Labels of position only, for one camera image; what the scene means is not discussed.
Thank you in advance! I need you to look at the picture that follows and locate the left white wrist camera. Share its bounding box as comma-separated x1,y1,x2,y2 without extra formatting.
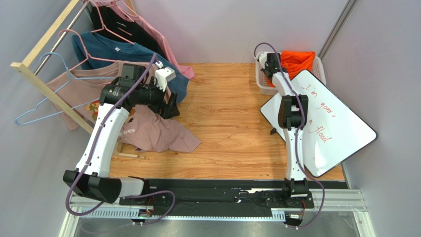
155,61,176,91

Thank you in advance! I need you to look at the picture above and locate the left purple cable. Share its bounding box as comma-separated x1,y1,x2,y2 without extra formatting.
65,52,176,228

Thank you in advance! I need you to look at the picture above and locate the blue t-shirt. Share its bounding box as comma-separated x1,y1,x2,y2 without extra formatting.
72,31,190,104

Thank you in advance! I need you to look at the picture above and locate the aluminium mounting frame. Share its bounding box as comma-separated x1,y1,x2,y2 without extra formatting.
59,189,375,237

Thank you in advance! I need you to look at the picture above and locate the light blue wire hanger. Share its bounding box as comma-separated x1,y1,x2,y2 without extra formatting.
14,52,114,125

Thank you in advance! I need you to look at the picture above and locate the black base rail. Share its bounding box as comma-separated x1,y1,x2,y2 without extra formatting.
118,178,349,218

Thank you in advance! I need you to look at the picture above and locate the pink hanger on blue shirt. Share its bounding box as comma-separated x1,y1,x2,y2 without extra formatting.
71,32,136,70

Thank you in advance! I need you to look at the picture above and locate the whiteboard with red writing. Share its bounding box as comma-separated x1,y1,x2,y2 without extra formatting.
260,70,378,177

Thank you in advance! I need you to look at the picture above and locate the black t-shirt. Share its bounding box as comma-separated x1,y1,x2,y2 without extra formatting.
90,2,172,61

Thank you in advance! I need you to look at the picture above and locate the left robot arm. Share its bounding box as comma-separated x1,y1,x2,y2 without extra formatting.
63,63,179,203

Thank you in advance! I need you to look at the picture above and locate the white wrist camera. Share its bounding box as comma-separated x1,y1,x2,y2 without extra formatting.
155,61,176,91
255,51,267,68

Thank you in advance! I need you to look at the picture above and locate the wooden clothes rack frame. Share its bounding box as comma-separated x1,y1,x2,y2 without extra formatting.
10,0,145,159

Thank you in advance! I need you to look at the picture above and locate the orange t-shirt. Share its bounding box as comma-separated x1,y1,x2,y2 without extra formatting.
279,50,316,80

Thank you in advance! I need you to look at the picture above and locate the pink hanger on black shirt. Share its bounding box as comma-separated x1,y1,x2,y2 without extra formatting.
81,0,135,45

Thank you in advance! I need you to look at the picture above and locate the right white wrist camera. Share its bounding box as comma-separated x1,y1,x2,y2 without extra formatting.
255,51,267,68

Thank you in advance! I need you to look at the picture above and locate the pink t-shirt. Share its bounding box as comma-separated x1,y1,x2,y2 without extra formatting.
90,0,195,79

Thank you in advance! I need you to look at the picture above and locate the white plastic basket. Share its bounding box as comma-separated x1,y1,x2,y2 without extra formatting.
255,56,326,95

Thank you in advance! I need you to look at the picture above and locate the metal rack rod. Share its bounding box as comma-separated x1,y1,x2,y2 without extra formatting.
34,0,88,75

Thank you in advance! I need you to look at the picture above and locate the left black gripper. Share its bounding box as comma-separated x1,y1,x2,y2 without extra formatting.
136,77,180,119

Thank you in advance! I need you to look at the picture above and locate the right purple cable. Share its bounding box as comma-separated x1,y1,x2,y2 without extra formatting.
253,42,326,230

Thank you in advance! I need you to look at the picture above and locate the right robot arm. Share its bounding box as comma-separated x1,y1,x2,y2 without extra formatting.
258,52,310,206

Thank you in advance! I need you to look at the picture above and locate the purple cable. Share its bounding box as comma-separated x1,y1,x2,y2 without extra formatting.
65,52,176,228
253,42,326,230

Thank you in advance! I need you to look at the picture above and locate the mauve pixel-print t-shirt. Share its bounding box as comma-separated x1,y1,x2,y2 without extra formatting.
47,61,201,153

